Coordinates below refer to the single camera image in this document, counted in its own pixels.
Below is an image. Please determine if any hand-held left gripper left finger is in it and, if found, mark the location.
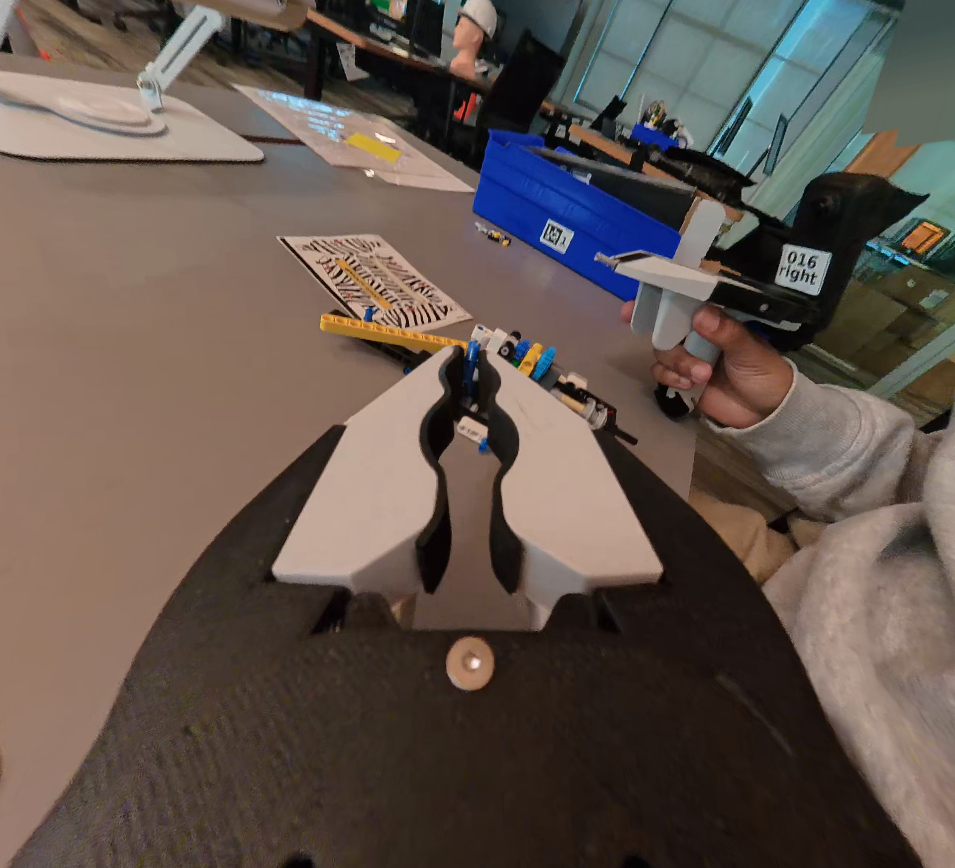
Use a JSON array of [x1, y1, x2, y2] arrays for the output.
[[271, 344, 460, 630]]

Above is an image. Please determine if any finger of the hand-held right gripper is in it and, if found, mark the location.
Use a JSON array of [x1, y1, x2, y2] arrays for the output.
[[613, 250, 721, 271], [612, 260, 758, 352]]

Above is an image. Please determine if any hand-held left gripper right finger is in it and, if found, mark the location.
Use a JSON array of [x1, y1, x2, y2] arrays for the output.
[[476, 352, 665, 632]]

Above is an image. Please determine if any multicoloured lego model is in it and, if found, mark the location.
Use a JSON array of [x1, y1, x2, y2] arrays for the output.
[[403, 322, 640, 453]]

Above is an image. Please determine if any person's right forearm grey sleeve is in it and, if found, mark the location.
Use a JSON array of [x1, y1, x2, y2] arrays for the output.
[[705, 357, 955, 527]]

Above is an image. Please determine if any yellow lego beam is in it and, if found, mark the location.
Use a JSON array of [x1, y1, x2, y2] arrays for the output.
[[320, 313, 468, 356]]

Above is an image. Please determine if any person's right hand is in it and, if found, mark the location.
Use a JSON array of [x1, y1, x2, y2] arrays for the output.
[[621, 301, 797, 430]]

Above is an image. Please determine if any blue storage bin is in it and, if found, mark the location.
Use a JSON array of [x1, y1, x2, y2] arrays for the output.
[[474, 129, 700, 303]]

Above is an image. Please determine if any person's beige pants leg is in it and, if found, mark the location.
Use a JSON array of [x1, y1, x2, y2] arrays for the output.
[[690, 487, 822, 585]]

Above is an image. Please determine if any black office chair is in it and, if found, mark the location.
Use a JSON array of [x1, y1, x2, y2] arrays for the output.
[[477, 28, 566, 138]]

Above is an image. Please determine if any zebra striped sticker sheet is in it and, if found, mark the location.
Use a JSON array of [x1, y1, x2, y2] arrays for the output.
[[278, 234, 473, 330]]

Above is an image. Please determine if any mannequin head with hard hat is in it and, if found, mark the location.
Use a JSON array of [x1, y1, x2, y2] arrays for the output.
[[448, 0, 499, 75]]

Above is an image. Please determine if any clear plastic bag yellow piece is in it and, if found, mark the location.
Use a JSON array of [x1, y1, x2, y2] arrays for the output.
[[234, 85, 476, 194]]

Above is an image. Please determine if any person's grey hoodie torso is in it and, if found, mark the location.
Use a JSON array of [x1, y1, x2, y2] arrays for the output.
[[761, 428, 955, 868]]

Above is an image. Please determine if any wooden background desk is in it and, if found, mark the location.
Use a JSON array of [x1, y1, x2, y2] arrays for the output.
[[306, 10, 493, 95]]

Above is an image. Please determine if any orange wall sign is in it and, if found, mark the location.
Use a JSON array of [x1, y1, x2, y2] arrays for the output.
[[901, 221, 950, 258]]

